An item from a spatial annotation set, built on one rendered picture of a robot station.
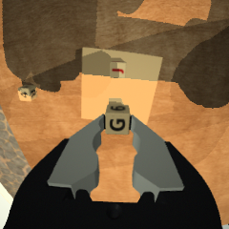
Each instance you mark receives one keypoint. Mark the light orange mat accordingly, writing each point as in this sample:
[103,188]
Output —
[137,89]

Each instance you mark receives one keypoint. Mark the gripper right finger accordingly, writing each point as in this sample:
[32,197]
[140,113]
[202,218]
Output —
[161,169]

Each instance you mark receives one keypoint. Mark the beige letter block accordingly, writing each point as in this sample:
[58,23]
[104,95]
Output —
[27,92]
[117,119]
[118,69]

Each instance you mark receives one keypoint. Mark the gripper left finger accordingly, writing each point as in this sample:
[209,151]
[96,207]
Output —
[71,165]

